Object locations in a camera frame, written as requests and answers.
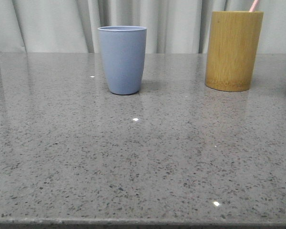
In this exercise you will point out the grey pleated curtain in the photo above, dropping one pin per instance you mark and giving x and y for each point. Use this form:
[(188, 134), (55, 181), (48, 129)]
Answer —
[(173, 26)]

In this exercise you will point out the pink chopstick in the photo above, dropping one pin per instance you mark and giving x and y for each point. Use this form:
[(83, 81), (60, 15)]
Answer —
[(254, 5)]

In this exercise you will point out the blue plastic cup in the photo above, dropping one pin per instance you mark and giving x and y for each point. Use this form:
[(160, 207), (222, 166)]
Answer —
[(123, 54)]

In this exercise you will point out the bamboo chopstick holder cup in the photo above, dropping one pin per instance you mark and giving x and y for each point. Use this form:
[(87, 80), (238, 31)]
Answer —
[(232, 47)]

